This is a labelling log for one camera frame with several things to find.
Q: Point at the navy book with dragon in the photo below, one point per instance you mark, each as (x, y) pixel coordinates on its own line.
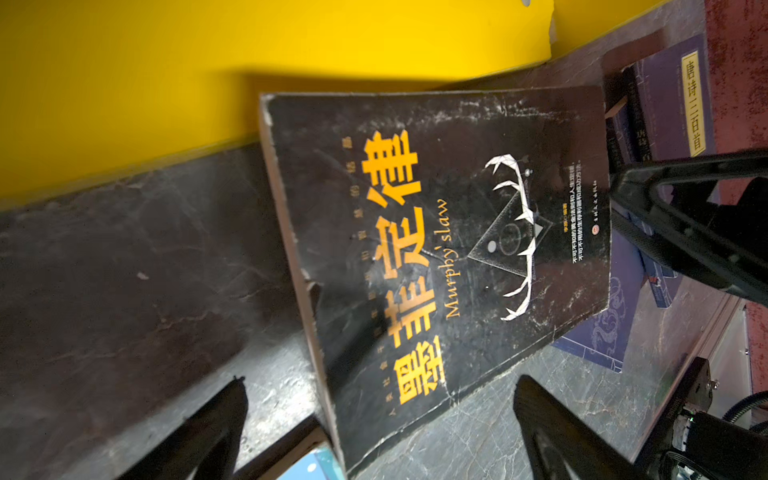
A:
(603, 338)

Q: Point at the yellow pink blue bookshelf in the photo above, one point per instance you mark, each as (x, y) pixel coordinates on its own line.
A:
(93, 90)

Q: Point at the white science magazine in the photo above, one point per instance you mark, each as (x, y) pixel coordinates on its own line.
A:
(305, 452)

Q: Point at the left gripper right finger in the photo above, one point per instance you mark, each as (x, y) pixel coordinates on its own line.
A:
(558, 444)

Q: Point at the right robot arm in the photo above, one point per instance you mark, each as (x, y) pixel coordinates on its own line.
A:
(686, 439)

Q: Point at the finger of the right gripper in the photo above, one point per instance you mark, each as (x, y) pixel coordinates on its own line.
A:
(707, 215)

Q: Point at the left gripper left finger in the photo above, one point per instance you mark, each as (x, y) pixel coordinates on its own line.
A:
(204, 446)

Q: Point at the black Murphy's law book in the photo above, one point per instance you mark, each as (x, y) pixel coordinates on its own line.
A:
(435, 240)

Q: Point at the navy book set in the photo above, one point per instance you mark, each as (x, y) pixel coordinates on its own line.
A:
(659, 105)

